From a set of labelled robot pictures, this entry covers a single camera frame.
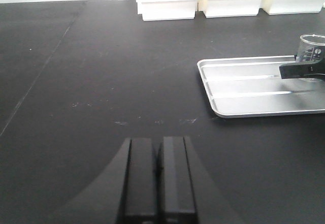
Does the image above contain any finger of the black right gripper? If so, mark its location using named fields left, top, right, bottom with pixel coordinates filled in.
left=279, top=59, right=324, bottom=79

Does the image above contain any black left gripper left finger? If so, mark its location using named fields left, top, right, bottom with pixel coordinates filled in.
left=116, top=138, right=157, bottom=223

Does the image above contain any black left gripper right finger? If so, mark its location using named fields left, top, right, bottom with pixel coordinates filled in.
left=158, top=136, right=197, bottom=223

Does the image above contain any clear glass beaker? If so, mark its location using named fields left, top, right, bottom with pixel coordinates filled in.
left=294, top=34, right=325, bottom=82

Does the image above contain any silver metal tray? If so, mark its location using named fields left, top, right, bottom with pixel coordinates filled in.
left=197, top=55, right=324, bottom=118

